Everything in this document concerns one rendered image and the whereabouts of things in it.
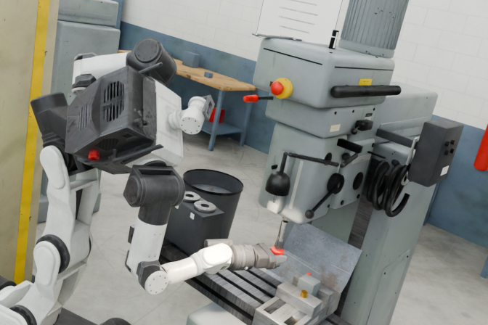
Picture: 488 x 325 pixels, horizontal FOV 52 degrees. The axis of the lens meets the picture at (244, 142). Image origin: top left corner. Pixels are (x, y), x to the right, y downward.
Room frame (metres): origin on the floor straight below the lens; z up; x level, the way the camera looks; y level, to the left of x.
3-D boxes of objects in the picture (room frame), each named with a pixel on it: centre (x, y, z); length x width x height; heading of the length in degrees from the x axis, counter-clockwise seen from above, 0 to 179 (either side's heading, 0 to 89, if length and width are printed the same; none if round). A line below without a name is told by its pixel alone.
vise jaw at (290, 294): (1.51, -0.29, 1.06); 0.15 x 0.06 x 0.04; 57
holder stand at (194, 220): (1.90, 0.14, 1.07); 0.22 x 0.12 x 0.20; 48
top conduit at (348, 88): (1.58, -0.35, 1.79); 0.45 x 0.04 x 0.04; 144
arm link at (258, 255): (1.59, -0.12, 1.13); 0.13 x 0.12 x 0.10; 29
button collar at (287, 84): (1.46, -0.08, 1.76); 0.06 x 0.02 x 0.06; 54
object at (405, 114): (2.05, -0.51, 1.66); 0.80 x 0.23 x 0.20; 144
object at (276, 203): (1.55, -0.15, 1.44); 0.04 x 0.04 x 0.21; 54
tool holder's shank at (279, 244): (1.63, -0.20, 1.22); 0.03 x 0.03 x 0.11
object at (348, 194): (1.80, -0.33, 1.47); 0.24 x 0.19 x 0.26; 54
